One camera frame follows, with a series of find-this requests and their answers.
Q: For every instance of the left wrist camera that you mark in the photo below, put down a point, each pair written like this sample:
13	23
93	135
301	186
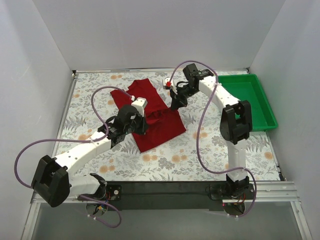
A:
140	104

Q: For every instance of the red t shirt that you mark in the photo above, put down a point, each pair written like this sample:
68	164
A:
164	124

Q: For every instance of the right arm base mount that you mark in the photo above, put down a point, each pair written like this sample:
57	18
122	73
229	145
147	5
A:
225	195

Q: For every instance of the floral patterned table mat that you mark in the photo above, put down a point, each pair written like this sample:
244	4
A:
199	154

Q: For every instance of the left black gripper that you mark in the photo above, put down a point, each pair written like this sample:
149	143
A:
139	124

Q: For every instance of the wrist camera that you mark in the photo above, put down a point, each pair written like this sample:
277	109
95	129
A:
169	84
140	104

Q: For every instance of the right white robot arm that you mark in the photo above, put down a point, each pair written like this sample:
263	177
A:
235	123

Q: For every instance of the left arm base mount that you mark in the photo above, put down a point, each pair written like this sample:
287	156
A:
111	194

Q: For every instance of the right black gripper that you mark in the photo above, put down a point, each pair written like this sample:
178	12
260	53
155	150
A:
178	98

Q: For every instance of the green plastic tray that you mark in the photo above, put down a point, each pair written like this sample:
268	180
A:
248	87

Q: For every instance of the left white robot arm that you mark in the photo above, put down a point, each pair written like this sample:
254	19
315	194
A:
55	180

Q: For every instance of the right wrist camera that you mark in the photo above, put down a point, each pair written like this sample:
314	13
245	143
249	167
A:
169	84

